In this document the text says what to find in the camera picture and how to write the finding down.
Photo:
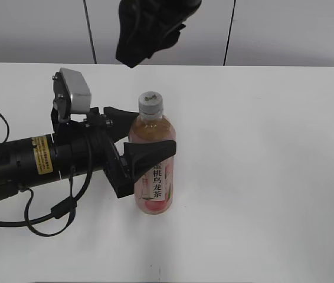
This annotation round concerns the peach oolong tea bottle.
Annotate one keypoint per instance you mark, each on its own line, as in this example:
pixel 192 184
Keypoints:
pixel 154 190

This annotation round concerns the white bottle cap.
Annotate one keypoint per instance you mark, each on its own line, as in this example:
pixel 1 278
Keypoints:
pixel 150 103

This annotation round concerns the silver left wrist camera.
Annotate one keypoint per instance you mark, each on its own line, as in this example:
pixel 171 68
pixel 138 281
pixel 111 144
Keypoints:
pixel 71 94

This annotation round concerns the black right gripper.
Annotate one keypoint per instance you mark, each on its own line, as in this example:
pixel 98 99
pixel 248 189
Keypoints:
pixel 147 27

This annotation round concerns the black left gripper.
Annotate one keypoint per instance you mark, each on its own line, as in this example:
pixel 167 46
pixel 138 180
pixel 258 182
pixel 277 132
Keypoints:
pixel 90 144

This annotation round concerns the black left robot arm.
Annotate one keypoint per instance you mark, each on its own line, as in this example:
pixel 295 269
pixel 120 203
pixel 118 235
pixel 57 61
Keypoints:
pixel 29 162

